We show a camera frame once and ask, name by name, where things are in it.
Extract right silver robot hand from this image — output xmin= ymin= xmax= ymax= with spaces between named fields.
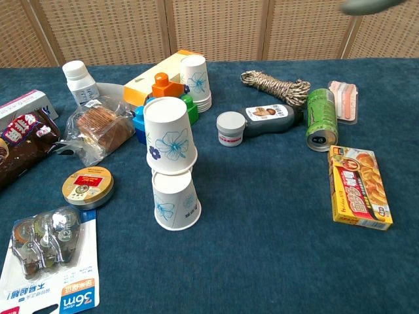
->
xmin=340 ymin=0 xmax=405 ymax=16

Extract pink cutlery blister pack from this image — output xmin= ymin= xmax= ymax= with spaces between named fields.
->
xmin=328 ymin=80 xmax=359 ymax=125

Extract green drink can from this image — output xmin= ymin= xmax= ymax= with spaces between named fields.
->
xmin=305 ymin=88 xmax=339 ymax=152

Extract woven bamboo folding screen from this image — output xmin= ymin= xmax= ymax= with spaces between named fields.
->
xmin=0 ymin=0 xmax=419 ymax=69

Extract dark grey sauce bottle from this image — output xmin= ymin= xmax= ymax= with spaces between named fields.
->
xmin=216 ymin=103 xmax=304 ymax=147

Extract yellow curry box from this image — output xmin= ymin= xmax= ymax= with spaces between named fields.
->
xmin=328 ymin=145 xmax=393 ymax=232

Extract green toy building block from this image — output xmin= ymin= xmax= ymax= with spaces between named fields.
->
xmin=179 ymin=94 xmax=200 ymax=127

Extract orange toy building block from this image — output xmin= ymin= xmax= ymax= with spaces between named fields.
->
xmin=151 ymin=72 xmax=186 ymax=99

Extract long white orange box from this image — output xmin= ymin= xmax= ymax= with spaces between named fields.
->
xmin=123 ymin=49 xmax=202 ymax=111

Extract light blue toy block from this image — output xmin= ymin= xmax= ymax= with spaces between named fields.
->
xmin=132 ymin=97 xmax=155 ymax=130

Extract bread in clear bag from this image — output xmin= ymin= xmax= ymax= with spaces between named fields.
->
xmin=54 ymin=96 xmax=136 ymax=167

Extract white plastic pill bottle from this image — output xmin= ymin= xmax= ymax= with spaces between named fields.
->
xmin=62 ymin=60 xmax=100 ymax=106

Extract round gold tin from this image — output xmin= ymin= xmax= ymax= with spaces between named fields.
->
xmin=62 ymin=166 xmax=115 ymax=210

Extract white and purple carton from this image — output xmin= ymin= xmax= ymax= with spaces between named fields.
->
xmin=0 ymin=90 xmax=60 ymax=131

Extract brown chocolate snack bag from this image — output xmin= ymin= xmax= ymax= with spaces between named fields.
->
xmin=0 ymin=109 xmax=62 ymax=192

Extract correction tape blister pack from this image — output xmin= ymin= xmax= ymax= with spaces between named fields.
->
xmin=0 ymin=205 xmax=101 ymax=314

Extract coiled beige rope bundle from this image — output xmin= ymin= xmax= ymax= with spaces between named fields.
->
xmin=240 ymin=70 xmax=311 ymax=106

